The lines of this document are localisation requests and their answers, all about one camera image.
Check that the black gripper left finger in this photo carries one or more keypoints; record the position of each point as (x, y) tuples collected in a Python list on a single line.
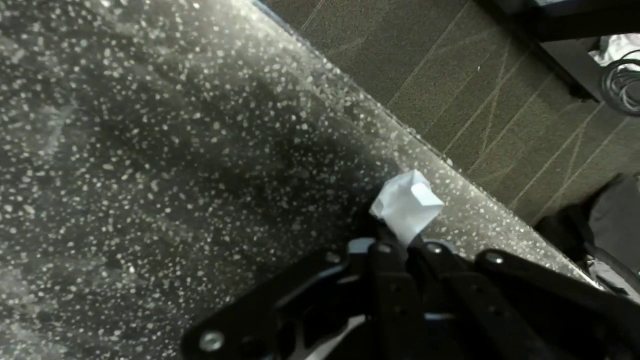
[(301, 312)]

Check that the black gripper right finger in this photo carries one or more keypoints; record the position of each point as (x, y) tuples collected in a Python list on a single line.
[(500, 307)]

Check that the tissue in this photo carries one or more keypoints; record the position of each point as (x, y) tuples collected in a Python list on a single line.
[(406, 205)]

